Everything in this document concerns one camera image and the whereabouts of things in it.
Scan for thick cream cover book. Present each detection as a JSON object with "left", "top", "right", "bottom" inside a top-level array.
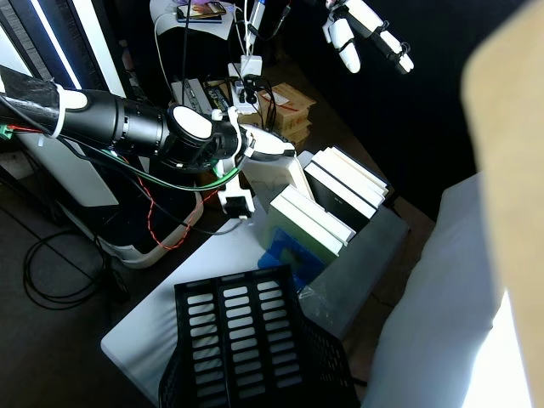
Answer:
[{"left": 242, "top": 153, "right": 318, "bottom": 206}]

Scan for white adapter stick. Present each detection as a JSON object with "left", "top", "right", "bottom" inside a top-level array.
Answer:
[{"left": 247, "top": 0, "right": 268, "bottom": 42}]

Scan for cardboard box red label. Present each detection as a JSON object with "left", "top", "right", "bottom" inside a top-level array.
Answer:
[{"left": 258, "top": 82, "right": 318, "bottom": 131}]

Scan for white square charger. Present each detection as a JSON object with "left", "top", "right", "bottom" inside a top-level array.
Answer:
[{"left": 240, "top": 54, "right": 264, "bottom": 78}]

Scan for black power plug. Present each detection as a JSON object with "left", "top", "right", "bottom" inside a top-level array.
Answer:
[{"left": 242, "top": 74, "right": 264, "bottom": 105}]

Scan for plain small cardboard box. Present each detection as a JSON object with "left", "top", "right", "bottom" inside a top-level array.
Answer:
[{"left": 280, "top": 121, "right": 314, "bottom": 149}]

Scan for white power strip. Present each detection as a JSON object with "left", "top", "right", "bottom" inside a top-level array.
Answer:
[{"left": 227, "top": 62, "right": 261, "bottom": 115}]

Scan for smartphone colourful screen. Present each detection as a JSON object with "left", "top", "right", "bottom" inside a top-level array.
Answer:
[{"left": 189, "top": 1, "right": 230, "bottom": 18}]

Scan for cream spine book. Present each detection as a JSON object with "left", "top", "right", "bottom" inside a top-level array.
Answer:
[{"left": 316, "top": 149, "right": 390, "bottom": 199}]

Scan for black device green label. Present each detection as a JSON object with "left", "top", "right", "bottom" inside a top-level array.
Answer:
[{"left": 202, "top": 82, "right": 234, "bottom": 111}]

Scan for dark smartphone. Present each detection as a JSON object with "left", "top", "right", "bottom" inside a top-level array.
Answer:
[{"left": 176, "top": 3, "right": 224, "bottom": 25}]

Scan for white book K spine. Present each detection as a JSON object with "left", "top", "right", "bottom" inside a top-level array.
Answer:
[{"left": 310, "top": 155, "right": 386, "bottom": 209}]

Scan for silver metal device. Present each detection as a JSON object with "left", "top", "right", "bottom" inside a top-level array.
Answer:
[{"left": 171, "top": 78, "right": 206, "bottom": 107}]

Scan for white round stool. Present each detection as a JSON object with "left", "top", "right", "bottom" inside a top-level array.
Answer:
[{"left": 149, "top": 0, "right": 239, "bottom": 44}]

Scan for black book LET IT BE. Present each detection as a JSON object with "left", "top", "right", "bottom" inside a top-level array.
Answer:
[{"left": 303, "top": 163, "right": 379, "bottom": 233}]

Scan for tan board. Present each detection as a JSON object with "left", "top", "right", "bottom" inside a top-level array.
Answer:
[{"left": 461, "top": 0, "right": 544, "bottom": 408}]

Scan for pale green book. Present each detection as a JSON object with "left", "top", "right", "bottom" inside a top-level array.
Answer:
[{"left": 268, "top": 195, "right": 346, "bottom": 258}]

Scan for blue bookend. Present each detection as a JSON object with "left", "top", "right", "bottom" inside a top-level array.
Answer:
[{"left": 258, "top": 227, "right": 327, "bottom": 292}]

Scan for white fabric sheet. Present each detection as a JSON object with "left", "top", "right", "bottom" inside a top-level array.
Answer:
[{"left": 360, "top": 172, "right": 511, "bottom": 408}]

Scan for clear plastic wrap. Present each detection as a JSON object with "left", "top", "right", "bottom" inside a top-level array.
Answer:
[{"left": 297, "top": 285, "right": 341, "bottom": 339}]

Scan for white tower with light strip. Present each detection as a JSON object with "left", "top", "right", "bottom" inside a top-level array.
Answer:
[{"left": 0, "top": 0, "right": 205, "bottom": 269}]

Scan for black slotted file rack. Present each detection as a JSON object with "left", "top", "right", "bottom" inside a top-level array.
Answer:
[{"left": 159, "top": 263, "right": 362, "bottom": 408}]

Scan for white cable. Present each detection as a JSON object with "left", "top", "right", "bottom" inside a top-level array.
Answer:
[{"left": 231, "top": 0, "right": 255, "bottom": 59}]

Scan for black looped floor cable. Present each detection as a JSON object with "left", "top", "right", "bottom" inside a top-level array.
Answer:
[{"left": 23, "top": 229, "right": 128, "bottom": 310}]

